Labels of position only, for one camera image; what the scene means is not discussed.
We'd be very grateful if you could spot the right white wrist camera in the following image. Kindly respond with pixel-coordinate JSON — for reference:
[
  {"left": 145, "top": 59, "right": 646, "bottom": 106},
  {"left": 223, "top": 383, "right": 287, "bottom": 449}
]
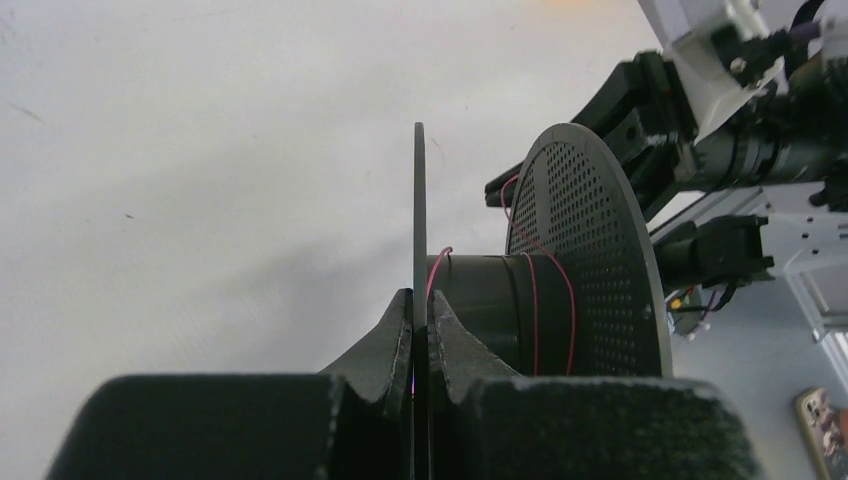
[{"left": 639, "top": 1, "right": 785, "bottom": 144}]

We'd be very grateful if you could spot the phone with patterned case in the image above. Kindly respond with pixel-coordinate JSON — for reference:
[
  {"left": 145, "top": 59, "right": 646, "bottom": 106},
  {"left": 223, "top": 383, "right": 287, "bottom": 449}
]
[{"left": 795, "top": 388, "right": 847, "bottom": 480}]

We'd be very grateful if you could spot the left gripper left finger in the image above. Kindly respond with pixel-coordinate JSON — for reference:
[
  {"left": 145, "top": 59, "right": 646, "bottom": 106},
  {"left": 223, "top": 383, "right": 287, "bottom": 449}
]
[{"left": 321, "top": 288, "right": 413, "bottom": 479}]

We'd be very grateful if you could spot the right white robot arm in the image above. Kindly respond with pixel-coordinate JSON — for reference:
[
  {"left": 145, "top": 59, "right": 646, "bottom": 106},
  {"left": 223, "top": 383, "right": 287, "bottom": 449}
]
[{"left": 484, "top": 52, "right": 847, "bottom": 354}]

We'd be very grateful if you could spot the black cable spool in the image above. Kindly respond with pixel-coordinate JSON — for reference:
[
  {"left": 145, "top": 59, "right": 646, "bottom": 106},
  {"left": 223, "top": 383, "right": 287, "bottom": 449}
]
[{"left": 412, "top": 121, "right": 674, "bottom": 380}]

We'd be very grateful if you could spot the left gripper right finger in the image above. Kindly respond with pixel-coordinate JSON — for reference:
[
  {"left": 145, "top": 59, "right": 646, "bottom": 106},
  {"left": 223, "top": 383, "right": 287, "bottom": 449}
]
[{"left": 427, "top": 290, "right": 518, "bottom": 479}]

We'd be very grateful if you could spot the thin red wire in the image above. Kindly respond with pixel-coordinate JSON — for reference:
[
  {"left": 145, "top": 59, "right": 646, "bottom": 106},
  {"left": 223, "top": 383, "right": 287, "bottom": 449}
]
[{"left": 411, "top": 174, "right": 578, "bottom": 399}]

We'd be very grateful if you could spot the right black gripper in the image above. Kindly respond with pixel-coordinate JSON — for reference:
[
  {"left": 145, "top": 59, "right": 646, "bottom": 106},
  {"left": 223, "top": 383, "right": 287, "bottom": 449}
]
[{"left": 484, "top": 51, "right": 701, "bottom": 221}]

